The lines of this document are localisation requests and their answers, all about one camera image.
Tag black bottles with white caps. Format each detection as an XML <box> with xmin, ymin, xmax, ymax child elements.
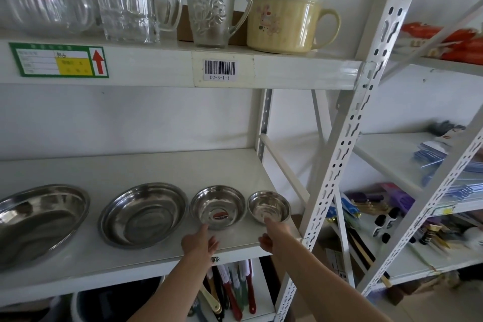
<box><xmin>373</xmin><ymin>206</ymin><xmax>401</xmax><ymax>244</ymax></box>

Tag small printed cardboard box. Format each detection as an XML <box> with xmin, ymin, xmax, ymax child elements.
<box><xmin>325</xmin><ymin>246</ymin><xmax>356</xmax><ymax>281</ymax></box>

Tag clear glass bowl red label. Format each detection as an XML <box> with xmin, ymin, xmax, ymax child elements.
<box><xmin>0</xmin><ymin>0</ymin><xmax>96</xmax><ymax>38</ymax></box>

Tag embossed flower glass mug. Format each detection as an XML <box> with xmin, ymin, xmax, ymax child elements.
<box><xmin>183</xmin><ymin>0</ymin><xmax>254</xmax><ymax>50</ymax></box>

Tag red handled brush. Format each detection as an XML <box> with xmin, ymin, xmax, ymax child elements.
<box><xmin>240</xmin><ymin>259</ymin><xmax>258</xmax><ymax>315</ymax></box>
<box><xmin>218</xmin><ymin>263</ymin><xmax>243</xmax><ymax>321</ymax></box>

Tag round steel dish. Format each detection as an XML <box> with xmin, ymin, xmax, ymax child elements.
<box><xmin>98</xmin><ymin>182</ymin><xmax>189</xmax><ymax>249</ymax></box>

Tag cream handled brush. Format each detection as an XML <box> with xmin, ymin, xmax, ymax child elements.
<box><xmin>199</xmin><ymin>276</ymin><xmax>223</xmax><ymax>315</ymax></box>

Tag person's right hand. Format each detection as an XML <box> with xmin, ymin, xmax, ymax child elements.
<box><xmin>258</xmin><ymin>217</ymin><xmax>290</xmax><ymax>255</ymax></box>

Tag white perforated metal shelf rack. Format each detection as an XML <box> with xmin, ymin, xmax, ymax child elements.
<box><xmin>328</xmin><ymin>0</ymin><xmax>483</xmax><ymax>298</ymax></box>

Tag brown cardboard box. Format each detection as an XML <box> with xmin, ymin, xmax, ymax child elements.
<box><xmin>177</xmin><ymin>5</ymin><xmax>250</xmax><ymax>47</ymax></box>

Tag person's left forearm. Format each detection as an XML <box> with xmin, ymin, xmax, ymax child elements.
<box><xmin>126</xmin><ymin>255</ymin><xmax>214</xmax><ymax>322</ymax></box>

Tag person's right forearm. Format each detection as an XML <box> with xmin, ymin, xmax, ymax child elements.
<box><xmin>266</xmin><ymin>240</ymin><xmax>385</xmax><ymax>322</ymax></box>

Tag stack of blue hangers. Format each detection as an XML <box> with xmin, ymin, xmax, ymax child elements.
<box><xmin>413</xmin><ymin>140</ymin><xmax>483</xmax><ymax>199</ymax></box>

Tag small steel bowl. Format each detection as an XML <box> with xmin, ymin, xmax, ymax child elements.
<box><xmin>247</xmin><ymin>190</ymin><xmax>292</xmax><ymax>225</ymax></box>

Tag white barcode label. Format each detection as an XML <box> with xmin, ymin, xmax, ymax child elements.
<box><xmin>203</xmin><ymin>59</ymin><xmax>237</xmax><ymax>82</ymax></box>

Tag grey gloves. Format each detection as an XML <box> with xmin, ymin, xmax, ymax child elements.
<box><xmin>429</xmin><ymin>120</ymin><xmax>468</xmax><ymax>138</ymax></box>

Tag large oval steel plate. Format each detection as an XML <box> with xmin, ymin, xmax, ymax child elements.
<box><xmin>0</xmin><ymin>184</ymin><xmax>91</xmax><ymax>272</ymax></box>

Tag green shelf label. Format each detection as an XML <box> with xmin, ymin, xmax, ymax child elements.
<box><xmin>9</xmin><ymin>43</ymin><xmax>110</xmax><ymax>78</ymax></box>

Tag blue pen pack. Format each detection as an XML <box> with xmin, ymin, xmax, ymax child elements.
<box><xmin>328</xmin><ymin>197</ymin><xmax>360</xmax><ymax>229</ymax></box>

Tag black plastic bin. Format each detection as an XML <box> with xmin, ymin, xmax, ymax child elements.
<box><xmin>71</xmin><ymin>276</ymin><xmax>167</xmax><ymax>322</ymax></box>

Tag person's left hand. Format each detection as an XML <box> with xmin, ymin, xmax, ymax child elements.
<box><xmin>180</xmin><ymin>223</ymin><xmax>220</xmax><ymax>264</ymax></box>

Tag medium steel bowl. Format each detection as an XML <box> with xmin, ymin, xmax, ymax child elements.
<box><xmin>189</xmin><ymin>185</ymin><xmax>247</xmax><ymax>230</ymax></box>

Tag pile of orange packets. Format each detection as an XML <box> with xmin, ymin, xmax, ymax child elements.
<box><xmin>399</xmin><ymin>22</ymin><xmax>483</xmax><ymax>66</ymax></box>

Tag cream flower-print lidded cup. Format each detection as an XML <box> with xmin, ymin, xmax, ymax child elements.
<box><xmin>247</xmin><ymin>0</ymin><xmax>342</xmax><ymax>55</ymax></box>

